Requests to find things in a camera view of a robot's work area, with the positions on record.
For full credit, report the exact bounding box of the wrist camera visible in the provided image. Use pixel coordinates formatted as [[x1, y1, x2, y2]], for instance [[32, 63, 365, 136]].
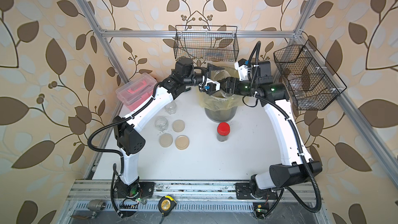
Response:
[[234, 59, 250, 81], [199, 81, 220, 95]]

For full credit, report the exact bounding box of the red lid tea jar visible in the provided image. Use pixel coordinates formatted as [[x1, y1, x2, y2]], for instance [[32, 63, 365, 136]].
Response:
[[217, 122, 231, 142]]

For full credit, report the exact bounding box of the pink plastic toolbox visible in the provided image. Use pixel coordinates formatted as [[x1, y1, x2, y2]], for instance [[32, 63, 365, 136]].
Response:
[[116, 73, 157, 111]]

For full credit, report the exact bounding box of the cream tall jar lid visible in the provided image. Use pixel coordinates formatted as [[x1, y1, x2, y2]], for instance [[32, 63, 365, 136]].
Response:
[[159, 133, 174, 148]]

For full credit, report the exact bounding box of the beige lid tall jar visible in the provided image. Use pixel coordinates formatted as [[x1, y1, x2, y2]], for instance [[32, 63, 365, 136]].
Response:
[[210, 69, 232, 82]]

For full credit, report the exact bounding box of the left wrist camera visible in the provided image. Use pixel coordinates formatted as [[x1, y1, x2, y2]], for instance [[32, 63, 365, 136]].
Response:
[[199, 81, 220, 95]]

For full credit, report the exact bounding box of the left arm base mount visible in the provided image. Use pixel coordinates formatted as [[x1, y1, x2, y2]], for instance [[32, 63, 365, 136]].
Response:
[[113, 180, 155, 199]]

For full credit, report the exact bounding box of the aluminium frame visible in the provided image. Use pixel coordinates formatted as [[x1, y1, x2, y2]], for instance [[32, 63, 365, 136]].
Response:
[[55, 0, 398, 224]]

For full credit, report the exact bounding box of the yellow black tape measure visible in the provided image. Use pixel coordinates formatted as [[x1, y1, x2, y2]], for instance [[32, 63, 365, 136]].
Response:
[[158, 196, 177, 217]]

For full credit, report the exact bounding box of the metal mesh trash bin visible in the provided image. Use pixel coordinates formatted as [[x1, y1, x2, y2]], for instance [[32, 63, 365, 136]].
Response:
[[198, 65, 246, 122]]

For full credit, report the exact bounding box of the black wire basket back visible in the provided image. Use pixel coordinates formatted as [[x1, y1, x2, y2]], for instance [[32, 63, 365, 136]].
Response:
[[172, 24, 239, 62]]

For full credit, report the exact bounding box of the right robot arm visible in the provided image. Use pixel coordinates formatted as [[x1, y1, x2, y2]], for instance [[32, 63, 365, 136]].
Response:
[[220, 41, 322, 213]]

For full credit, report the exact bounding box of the black wire basket right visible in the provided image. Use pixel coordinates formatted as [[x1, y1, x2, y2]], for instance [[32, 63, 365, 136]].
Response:
[[273, 40, 347, 111]]

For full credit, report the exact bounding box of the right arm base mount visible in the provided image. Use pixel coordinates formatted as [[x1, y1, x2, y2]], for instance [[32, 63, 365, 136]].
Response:
[[235, 175, 278, 201]]

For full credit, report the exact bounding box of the tan short jar lid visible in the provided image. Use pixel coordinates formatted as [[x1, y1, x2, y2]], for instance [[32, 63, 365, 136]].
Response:
[[175, 135, 190, 150]]

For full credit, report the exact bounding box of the beige lid short jar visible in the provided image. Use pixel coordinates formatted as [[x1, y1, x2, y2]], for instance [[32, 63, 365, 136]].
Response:
[[164, 101, 177, 115]]

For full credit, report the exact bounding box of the metal pipe fitting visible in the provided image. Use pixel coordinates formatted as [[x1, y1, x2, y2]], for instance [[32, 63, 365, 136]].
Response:
[[87, 199, 107, 212]]

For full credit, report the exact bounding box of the ribbed glass jar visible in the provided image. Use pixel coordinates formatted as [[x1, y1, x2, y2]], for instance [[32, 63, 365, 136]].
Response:
[[154, 116, 169, 131]]

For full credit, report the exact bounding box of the black wire basket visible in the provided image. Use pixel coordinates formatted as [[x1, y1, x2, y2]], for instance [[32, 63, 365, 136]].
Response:
[[172, 24, 239, 62], [273, 40, 347, 111]]

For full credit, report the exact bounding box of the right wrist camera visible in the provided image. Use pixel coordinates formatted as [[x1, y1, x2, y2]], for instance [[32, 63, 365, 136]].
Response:
[[234, 59, 250, 81]]

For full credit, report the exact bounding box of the yellow plastic bin liner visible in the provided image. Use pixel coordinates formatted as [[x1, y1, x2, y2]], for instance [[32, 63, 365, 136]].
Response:
[[196, 66, 243, 111]]

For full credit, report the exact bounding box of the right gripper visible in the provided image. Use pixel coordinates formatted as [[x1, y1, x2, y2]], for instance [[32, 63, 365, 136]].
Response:
[[220, 77, 260, 97]]

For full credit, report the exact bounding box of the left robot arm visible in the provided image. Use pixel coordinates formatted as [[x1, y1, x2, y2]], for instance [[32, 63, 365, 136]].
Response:
[[87, 57, 221, 198]]

